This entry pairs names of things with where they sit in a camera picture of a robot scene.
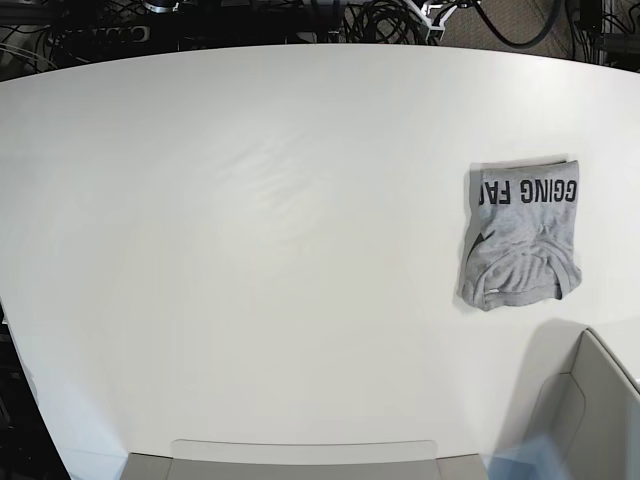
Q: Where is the grey T-shirt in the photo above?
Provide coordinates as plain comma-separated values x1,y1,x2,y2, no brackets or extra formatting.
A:
459,161,582,311

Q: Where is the grey bin right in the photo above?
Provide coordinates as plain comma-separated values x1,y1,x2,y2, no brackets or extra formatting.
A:
528,329,639,479

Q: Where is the blue translucent object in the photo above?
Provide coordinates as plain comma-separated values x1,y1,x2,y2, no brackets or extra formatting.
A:
483,434,566,480

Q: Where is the black power strip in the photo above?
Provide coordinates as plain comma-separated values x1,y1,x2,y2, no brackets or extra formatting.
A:
62,25,152,44

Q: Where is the black cable bundle centre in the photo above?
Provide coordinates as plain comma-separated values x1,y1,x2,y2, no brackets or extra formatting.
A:
339,0,439,47

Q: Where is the thick black cable loop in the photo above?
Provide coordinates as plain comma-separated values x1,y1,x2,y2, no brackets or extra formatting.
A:
469,0,559,49

